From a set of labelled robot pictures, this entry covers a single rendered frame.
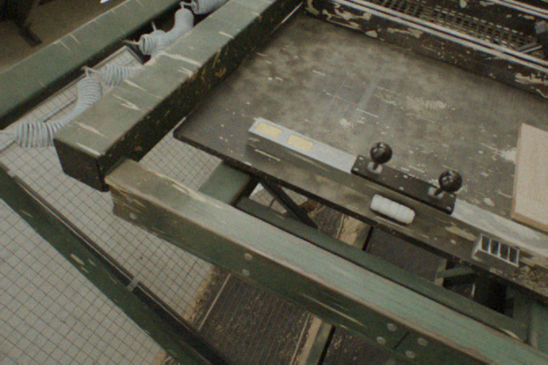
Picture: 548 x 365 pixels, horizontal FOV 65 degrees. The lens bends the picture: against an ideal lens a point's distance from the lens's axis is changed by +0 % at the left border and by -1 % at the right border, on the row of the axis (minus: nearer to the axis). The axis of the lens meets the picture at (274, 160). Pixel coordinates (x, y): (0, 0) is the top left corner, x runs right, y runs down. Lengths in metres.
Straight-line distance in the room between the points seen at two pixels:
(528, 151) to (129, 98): 0.87
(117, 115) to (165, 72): 0.16
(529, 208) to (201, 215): 0.64
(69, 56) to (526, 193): 1.21
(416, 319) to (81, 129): 0.62
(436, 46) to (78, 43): 1.03
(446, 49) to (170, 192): 0.89
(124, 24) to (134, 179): 0.83
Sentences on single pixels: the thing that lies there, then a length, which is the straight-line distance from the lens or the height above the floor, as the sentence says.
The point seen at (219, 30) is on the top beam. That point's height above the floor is 1.89.
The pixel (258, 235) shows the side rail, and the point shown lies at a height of 1.59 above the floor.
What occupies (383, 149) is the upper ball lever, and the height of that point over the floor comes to 1.54.
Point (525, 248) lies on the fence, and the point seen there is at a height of 1.23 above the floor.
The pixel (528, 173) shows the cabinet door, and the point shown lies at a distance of 1.08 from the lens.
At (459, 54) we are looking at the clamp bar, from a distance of 1.34.
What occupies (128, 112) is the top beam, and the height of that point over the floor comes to 1.87.
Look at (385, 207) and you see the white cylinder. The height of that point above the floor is 1.43.
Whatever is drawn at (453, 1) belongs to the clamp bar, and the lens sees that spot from 1.67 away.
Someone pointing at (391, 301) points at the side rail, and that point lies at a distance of 0.70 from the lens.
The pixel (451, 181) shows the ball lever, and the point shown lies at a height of 1.44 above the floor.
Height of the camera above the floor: 1.81
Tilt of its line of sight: 13 degrees down
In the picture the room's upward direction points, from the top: 44 degrees counter-clockwise
